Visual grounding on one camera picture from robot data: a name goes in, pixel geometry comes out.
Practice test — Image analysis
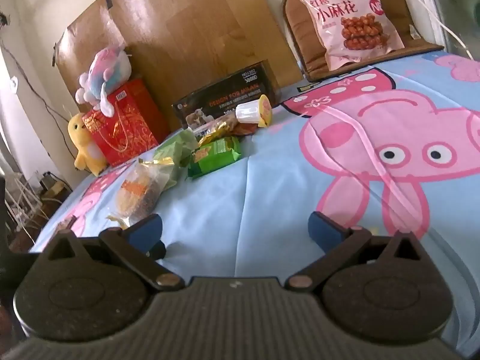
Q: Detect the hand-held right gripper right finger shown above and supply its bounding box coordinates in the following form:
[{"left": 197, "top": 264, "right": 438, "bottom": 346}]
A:
[{"left": 286, "top": 212, "right": 433, "bottom": 292}]

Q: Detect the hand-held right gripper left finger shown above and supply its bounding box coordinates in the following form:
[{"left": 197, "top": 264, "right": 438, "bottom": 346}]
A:
[{"left": 37, "top": 214, "right": 185, "bottom": 292}]

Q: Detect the clear pastry packet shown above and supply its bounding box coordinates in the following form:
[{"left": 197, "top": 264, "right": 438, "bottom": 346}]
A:
[{"left": 107, "top": 159, "right": 177, "bottom": 230}]

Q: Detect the pale green snack packet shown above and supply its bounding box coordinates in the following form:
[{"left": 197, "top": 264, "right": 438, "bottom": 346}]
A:
[{"left": 152, "top": 129, "right": 199, "bottom": 190}]

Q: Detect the bright green snack packet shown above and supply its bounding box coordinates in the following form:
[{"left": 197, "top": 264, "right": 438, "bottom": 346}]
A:
[{"left": 187, "top": 136, "right": 243, "bottom": 179}]

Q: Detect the orange snack packet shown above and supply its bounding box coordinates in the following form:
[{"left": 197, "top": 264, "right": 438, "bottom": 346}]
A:
[{"left": 230, "top": 122, "right": 260, "bottom": 138}]

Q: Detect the gold snack packet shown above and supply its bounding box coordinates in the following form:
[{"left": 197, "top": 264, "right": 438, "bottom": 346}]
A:
[{"left": 198, "top": 115, "right": 241, "bottom": 145}]

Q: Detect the white packet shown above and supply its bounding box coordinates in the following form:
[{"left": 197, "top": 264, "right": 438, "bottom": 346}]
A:
[{"left": 235, "top": 94, "right": 273, "bottom": 127}]

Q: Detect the black cardboard box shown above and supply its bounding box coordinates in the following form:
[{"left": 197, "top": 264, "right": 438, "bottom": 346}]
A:
[{"left": 172, "top": 59, "right": 283, "bottom": 130}]

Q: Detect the printed blanket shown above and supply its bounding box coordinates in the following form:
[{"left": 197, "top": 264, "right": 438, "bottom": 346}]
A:
[{"left": 28, "top": 50, "right": 480, "bottom": 271}]

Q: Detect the yellow plush toy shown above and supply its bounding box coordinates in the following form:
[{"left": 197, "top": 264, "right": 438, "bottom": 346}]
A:
[{"left": 67, "top": 112, "right": 109, "bottom": 177}]

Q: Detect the red gift bag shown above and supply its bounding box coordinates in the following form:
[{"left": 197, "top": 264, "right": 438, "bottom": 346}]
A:
[{"left": 82, "top": 78, "right": 169, "bottom": 166}]

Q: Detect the pink and blue plush toy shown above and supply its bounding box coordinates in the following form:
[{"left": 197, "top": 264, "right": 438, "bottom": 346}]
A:
[{"left": 75, "top": 43, "right": 133, "bottom": 115}]

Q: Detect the brown seat cushion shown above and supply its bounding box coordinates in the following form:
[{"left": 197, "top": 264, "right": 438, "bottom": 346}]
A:
[{"left": 281, "top": 0, "right": 445, "bottom": 82}]

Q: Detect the wooden board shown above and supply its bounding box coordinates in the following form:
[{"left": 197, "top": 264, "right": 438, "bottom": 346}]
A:
[{"left": 50, "top": 0, "right": 304, "bottom": 136}]

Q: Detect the pink snack bag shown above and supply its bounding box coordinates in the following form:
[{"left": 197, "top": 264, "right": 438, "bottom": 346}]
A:
[{"left": 287, "top": 0, "right": 406, "bottom": 71}]

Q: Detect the white wire rack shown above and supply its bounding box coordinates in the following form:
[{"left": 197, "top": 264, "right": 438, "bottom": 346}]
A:
[{"left": 0, "top": 172, "right": 43, "bottom": 233}]

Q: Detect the white cable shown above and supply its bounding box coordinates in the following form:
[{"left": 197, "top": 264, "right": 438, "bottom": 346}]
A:
[{"left": 375, "top": 0, "right": 480, "bottom": 61}]

